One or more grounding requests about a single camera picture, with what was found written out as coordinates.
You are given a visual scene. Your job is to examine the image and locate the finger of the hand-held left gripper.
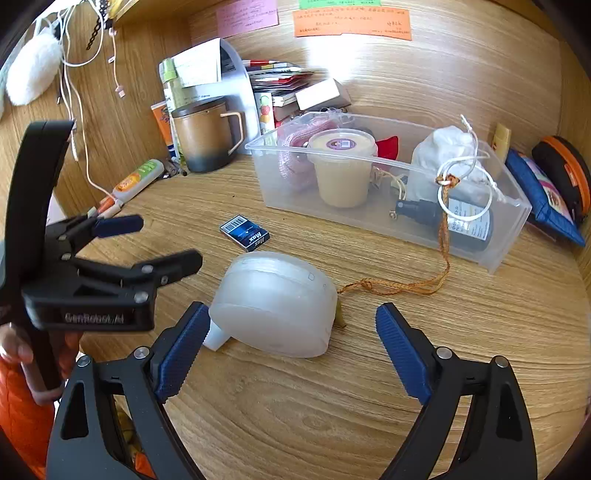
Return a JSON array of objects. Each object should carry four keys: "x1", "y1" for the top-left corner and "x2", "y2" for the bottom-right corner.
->
[
  {"x1": 47, "y1": 213, "x2": 145, "y2": 253},
  {"x1": 68, "y1": 249, "x2": 204, "y2": 297}
]

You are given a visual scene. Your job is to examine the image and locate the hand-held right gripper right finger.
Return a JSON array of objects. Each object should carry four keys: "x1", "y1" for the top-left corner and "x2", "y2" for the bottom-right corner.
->
[{"x1": 375, "y1": 301, "x2": 539, "y2": 480}]

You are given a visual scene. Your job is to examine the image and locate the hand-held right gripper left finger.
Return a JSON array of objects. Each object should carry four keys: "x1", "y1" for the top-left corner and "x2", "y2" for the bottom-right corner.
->
[{"x1": 46, "y1": 301, "x2": 212, "y2": 480}]

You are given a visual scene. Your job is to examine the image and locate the round translucent plastic jar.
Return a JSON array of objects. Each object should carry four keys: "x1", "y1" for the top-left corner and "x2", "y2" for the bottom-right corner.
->
[{"x1": 209, "y1": 251, "x2": 339, "y2": 358}]

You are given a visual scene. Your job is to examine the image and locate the clear plastic storage box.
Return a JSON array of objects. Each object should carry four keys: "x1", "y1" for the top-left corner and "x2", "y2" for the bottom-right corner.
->
[{"x1": 245, "y1": 111, "x2": 533, "y2": 275}]

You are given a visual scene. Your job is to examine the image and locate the dark glass bottle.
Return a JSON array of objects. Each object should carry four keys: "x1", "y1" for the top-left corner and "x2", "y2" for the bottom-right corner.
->
[{"x1": 394, "y1": 196, "x2": 495, "y2": 253}]

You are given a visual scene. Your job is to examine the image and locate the pink knit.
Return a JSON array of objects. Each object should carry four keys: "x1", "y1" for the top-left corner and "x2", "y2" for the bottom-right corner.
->
[{"x1": 277, "y1": 113, "x2": 342, "y2": 191}]

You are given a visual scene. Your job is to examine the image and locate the cream tub with purple label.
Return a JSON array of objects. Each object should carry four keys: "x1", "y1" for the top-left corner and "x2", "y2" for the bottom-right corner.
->
[{"x1": 307, "y1": 129, "x2": 377, "y2": 208}]

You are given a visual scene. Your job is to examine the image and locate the white drawstring pouch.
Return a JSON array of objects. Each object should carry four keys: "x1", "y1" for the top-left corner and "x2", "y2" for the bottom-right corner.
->
[{"x1": 411, "y1": 115, "x2": 509, "y2": 206}]

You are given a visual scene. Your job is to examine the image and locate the person's left forearm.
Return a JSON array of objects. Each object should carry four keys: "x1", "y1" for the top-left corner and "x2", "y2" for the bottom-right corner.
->
[{"x1": 0, "y1": 357, "x2": 60, "y2": 480}]

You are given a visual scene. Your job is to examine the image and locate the wooden desktop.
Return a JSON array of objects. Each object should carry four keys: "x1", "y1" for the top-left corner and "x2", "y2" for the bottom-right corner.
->
[{"x1": 60, "y1": 152, "x2": 583, "y2": 480}]

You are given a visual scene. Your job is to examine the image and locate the person's left hand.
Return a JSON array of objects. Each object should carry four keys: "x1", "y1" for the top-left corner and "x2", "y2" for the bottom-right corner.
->
[{"x1": 0, "y1": 323, "x2": 82, "y2": 406}]

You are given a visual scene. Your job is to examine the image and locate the white and orange sticks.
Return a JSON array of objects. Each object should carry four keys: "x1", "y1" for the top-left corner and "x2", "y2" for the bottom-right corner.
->
[{"x1": 87, "y1": 195, "x2": 125, "y2": 221}]

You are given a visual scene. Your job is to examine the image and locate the white tube with orange label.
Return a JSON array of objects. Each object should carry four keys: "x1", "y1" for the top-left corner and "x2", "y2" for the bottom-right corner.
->
[{"x1": 113, "y1": 159, "x2": 165, "y2": 202}]

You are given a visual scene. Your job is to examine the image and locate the blue staples box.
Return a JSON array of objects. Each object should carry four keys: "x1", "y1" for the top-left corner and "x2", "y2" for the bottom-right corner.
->
[{"x1": 220, "y1": 215, "x2": 271, "y2": 252}]

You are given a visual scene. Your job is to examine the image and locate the orange sunscreen tube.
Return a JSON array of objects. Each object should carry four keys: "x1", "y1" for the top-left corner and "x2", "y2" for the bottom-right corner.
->
[{"x1": 151, "y1": 102, "x2": 178, "y2": 158}]

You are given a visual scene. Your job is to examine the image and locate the brown ceramic mug with lid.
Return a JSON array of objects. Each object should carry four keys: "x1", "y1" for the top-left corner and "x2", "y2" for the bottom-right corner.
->
[{"x1": 171, "y1": 97, "x2": 245, "y2": 174}]

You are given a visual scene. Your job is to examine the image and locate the fruit print candy packet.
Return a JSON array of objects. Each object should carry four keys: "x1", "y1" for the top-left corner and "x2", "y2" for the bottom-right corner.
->
[{"x1": 256, "y1": 91, "x2": 276, "y2": 136}]

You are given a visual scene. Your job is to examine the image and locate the white printed paper sheet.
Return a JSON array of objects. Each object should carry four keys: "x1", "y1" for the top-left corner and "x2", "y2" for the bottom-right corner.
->
[{"x1": 172, "y1": 38, "x2": 223, "y2": 88}]

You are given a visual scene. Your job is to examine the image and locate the white fluffy plush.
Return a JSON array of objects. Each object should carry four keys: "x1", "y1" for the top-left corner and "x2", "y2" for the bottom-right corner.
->
[{"x1": 4, "y1": 28, "x2": 64, "y2": 107}]

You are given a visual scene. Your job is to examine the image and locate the white file holder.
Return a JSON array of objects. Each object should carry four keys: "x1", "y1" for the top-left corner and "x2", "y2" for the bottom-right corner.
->
[{"x1": 217, "y1": 39, "x2": 258, "y2": 139}]

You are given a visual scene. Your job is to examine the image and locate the red cloth item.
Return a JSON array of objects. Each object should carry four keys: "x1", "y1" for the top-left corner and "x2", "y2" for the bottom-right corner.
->
[{"x1": 376, "y1": 135, "x2": 403, "y2": 162}]

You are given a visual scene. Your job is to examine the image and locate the blue zipper pouch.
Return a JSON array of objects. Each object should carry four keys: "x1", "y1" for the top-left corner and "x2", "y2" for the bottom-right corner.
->
[{"x1": 505, "y1": 150, "x2": 587, "y2": 246}]

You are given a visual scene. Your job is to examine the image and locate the stack of booklets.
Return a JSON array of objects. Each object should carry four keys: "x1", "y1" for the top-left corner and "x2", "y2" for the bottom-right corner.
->
[{"x1": 242, "y1": 59, "x2": 315, "y2": 108}]

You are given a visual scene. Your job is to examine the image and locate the small white cardboard box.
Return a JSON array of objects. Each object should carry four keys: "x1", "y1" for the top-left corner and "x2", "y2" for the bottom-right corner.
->
[{"x1": 295, "y1": 78, "x2": 352, "y2": 112}]

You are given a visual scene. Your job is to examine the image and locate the pink sticky note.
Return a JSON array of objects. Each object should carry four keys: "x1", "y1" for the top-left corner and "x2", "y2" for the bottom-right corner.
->
[{"x1": 216, "y1": 0, "x2": 280, "y2": 38}]

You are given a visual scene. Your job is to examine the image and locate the orange and black round pouch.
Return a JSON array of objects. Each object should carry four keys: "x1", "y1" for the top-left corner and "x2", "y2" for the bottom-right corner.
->
[{"x1": 531, "y1": 135, "x2": 591, "y2": 223}]

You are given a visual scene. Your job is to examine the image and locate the orange sticky note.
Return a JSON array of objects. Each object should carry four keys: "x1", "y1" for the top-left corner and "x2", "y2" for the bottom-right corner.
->
[{"x1": 293, "y1": 7, "x2": 413, "y2": 42}]

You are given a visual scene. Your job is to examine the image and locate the green sticky note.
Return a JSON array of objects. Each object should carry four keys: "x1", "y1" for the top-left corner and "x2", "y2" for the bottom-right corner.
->
[{"x1": 299, "y1": 0, "x2": 383, "y2": 9}]

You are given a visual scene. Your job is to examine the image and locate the white charging cable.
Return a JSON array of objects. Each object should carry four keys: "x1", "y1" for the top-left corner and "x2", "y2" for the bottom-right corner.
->
[{"x1": 46, "y1": 0, "x2": 125, "y2": 206}]

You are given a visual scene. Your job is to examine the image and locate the orange braided cord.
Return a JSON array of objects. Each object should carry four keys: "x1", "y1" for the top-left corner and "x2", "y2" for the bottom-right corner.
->
[{"x1": 339, "y1": 175, "x2": 462, "y2": 297}]

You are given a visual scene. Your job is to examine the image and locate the pink charging cable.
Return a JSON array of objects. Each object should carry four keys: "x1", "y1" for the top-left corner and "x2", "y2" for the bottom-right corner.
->
[{"x1": 107, "y1": 27, "x2": 127, "y2": 99}]

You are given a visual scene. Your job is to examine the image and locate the black chain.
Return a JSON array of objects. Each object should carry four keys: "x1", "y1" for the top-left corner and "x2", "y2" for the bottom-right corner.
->
[{"x1": 85, "y1": 0, "x2": 110, "y2": 52}]

